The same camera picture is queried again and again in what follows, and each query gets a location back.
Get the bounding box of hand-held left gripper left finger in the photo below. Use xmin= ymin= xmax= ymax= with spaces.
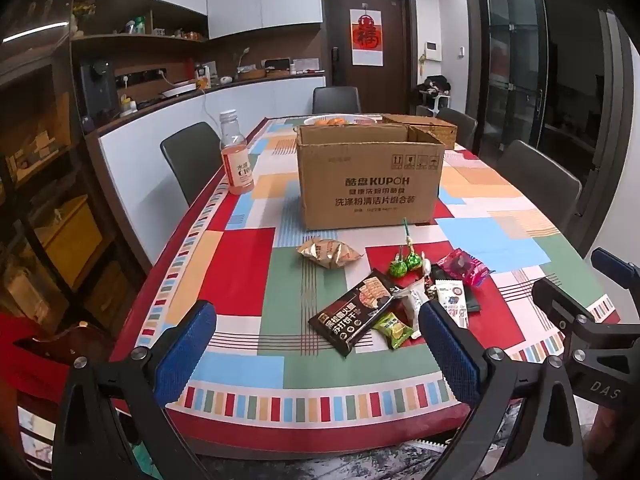
xmin=52 ymin=300 xmax=218 ymax=480

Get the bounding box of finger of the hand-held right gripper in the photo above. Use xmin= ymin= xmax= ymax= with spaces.
xmin=591 ymin=247 xmax=640 ymax=287
xmin=531 ymin=277 xmax=602 ymax=357

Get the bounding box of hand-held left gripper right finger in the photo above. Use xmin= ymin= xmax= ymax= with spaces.
xmin=417 ymin=300 xmax=586 ymax=480

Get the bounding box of white silver snack packet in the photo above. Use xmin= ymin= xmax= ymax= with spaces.
xmin=397 ymin=282 xmax=431 ymax=327

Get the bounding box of brown cardboard box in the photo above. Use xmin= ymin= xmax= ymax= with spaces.
xmin=294 ymin=122 xmax=446 ymax=231

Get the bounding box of small white blue packet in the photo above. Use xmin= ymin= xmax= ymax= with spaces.
xmin=434 ymin=280 xmax=471 ymax=328

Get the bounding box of green yellow candy packet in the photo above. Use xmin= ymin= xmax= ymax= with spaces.
xmin=371 ymin=312 xmax=415 ymax=350

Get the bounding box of red pink snack packet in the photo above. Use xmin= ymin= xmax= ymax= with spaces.
xmin=437 ymin=249 xmax=493 ymax=287

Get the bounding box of large black snack packet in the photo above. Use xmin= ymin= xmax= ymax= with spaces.
xmin=307 ymin=269 xmax=403 ymax=358

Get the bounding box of grey dining chair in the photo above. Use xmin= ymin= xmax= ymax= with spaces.
xmin=160 ymin=121 xmax=223 ymax=206
xmin=312 ymin=86 xmax=362 ymax=116
xmin=495 ymin=140 xmax=583 ymax=221
xmin=435 ymin=107 xmax=478 ymax=153

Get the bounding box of gold snack packet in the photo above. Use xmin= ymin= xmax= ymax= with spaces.
xmin=296 ymin=238 xmax=363 ymax=269

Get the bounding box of red cloth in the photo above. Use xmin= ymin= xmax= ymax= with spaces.
xmin=0 ymin=310 xmax=117 ymax=411

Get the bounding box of pink drink bottle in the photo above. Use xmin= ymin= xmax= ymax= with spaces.
xmin=219 ymin=110 xmax=255 ymax=196

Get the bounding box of white sideboard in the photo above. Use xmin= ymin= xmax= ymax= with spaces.
xmin=97 ymin=74 xmax=327 ymax=267

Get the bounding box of dark glass door cabinet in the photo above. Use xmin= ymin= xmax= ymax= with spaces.
xmin=462 ymin=0 xmax=640 ymax=256

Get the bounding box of wooden glass display cabinet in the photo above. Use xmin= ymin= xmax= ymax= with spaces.
xmin=0 ymin=0 xmax=151 ymax=361

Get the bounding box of wicker basket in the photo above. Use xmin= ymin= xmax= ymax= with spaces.
xmin=382 ymin=114 xmax=458 ymax=150

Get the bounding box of white stool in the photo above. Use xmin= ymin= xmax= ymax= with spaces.
xmin=419 ymin=91 xmax=449 ymax=117

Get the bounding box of white round cooker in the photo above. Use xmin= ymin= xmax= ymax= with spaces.
xmin=159 ymin=83 xmax=198 ymax=99

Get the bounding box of white fruit plate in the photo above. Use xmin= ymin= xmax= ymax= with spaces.
xmin=304 ymin=114 xmax=383 ymax=128

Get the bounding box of black bag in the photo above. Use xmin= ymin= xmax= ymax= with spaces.
xmin=417 ymin=76 xmax=452 ymax=97

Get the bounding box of black coffee machine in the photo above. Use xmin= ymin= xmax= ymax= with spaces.
xmin=77 ymin=59 xmax=121 ymax=122

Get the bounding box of dark brown door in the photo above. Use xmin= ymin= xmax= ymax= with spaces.
xmin=320 ymin=0 xmax=417 ymax=116

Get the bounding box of wooden wall shelf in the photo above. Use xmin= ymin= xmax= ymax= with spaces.
xmin=70 ymin=0 xmax=209 ymax=46

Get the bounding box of red wall calendar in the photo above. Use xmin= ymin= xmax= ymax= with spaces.
xmin=351 ymin=8 xmax=384 ymax=67

